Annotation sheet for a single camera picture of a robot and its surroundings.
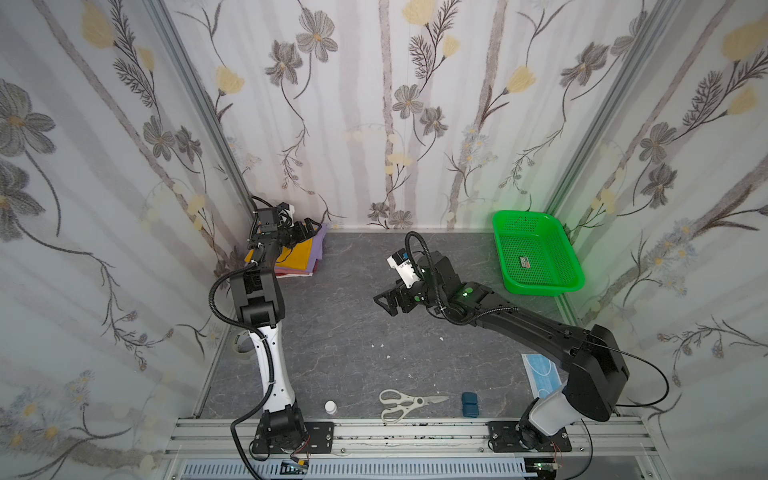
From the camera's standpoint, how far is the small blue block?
795 mm

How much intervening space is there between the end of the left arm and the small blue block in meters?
0.68

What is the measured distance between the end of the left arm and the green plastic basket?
69cm

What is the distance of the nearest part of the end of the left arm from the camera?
2.85ft

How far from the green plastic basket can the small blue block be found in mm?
376

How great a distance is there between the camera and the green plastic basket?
1.02 meters
